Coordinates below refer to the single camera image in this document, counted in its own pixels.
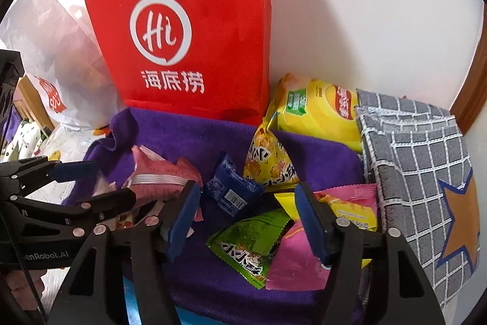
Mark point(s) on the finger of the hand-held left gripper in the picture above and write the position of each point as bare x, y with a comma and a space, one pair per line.
78, 169
106, 201

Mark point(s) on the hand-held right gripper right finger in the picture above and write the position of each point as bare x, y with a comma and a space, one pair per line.
310, 222

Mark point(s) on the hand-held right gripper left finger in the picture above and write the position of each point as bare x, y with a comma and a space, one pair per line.
186, 218

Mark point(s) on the pink cartoon snack packet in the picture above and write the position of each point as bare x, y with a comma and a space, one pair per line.
103, 188

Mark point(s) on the pink yellow snack bag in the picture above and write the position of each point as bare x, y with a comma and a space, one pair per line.
296, 264

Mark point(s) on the dark blue snack packet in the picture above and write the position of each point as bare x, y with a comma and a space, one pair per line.
230, 188

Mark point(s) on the green snack packet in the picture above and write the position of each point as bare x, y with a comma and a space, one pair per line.
243, 249

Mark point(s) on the yellow snack packet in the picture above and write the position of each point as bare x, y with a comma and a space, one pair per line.
272, 161

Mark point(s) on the person's left hand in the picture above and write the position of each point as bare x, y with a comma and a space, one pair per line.
23, 285

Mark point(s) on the white floral pillow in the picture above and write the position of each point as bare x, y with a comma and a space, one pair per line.
21, 140

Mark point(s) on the wooden headboard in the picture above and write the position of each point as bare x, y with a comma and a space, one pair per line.
34, 100

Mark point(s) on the purple towel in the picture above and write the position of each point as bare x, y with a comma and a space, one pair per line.
182, 134

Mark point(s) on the yellow potato chip bag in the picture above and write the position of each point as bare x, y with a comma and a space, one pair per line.
319, 111

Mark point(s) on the white plastic bag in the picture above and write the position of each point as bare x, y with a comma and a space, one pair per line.
57, 54

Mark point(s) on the grey checked cloth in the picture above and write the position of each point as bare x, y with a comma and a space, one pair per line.
414, 157

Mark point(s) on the brown wooden door frame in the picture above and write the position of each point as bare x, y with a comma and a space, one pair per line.
471, 81

